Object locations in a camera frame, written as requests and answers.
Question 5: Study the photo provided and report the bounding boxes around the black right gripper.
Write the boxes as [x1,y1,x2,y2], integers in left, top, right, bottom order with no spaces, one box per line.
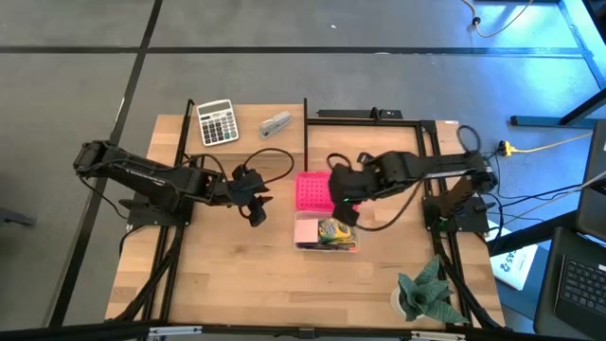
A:
[328,163,380,227]

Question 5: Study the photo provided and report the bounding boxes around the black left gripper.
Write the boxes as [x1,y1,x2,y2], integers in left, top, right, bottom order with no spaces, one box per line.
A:
[229,164,275,227]

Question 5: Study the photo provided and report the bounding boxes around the pink lidded clear pencil box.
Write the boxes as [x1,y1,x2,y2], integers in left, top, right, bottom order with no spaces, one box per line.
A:
[293,170,362,254]

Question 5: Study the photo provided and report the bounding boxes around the wooden shelf with black legs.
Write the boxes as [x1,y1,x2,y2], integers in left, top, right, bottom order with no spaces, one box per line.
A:
[183,98,310,174]

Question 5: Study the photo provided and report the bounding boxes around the grey stapler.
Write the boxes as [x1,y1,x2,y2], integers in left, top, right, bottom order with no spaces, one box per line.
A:
[258,110,293,141]

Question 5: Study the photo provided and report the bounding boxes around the grey desk calculator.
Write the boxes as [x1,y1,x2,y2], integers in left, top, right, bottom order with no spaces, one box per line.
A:
[195,99,241,148]

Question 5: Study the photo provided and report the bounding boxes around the potted green plant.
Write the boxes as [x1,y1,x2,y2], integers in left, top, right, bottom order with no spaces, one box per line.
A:
[389,255,471,325]

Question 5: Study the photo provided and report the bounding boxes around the black laptop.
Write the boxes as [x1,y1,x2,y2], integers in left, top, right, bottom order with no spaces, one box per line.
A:
[532,225,606,340]

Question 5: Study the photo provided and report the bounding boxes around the grey floor object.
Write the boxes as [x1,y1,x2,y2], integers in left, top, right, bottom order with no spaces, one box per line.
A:
[0,206,37,228]

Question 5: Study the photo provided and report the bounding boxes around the dark grey monitor back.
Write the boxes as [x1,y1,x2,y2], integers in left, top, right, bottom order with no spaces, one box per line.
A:
[574,120,606,242]

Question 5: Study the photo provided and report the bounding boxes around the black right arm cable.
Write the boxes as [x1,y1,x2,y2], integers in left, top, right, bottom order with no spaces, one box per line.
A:
[325,123,483,233]

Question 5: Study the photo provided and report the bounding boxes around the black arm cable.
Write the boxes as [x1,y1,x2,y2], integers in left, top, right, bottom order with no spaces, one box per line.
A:
[236,147,296,188]
[325,123,483,233]

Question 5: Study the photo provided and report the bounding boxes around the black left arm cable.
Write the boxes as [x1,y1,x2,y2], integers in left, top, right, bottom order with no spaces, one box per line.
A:
[236,147,296,188]

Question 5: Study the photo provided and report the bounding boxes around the black metal table frame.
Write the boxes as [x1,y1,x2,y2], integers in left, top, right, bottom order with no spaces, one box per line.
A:
[106,98,510,341]

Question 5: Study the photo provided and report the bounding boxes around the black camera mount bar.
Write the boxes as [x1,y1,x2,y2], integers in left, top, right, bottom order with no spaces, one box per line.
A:
[315,106,404,120]

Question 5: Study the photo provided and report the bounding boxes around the silver frame bracket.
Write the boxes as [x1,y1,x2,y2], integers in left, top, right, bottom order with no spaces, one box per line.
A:
[148,325,204,338]
[410,330,468,341]

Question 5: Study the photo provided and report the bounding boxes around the black floor cables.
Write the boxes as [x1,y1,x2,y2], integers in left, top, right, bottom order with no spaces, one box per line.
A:
[468,150,606,247]

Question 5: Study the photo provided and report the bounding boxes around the yellow floor cord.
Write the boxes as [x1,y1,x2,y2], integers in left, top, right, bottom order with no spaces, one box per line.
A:
[513,132,594,155]

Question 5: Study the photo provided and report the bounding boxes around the black table leg frame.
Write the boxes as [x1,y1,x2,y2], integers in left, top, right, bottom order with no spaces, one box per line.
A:
[509,0,606,129]

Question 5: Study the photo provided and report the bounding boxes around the beige floor cord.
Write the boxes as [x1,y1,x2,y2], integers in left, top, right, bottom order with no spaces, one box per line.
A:
[461,0,536,40]

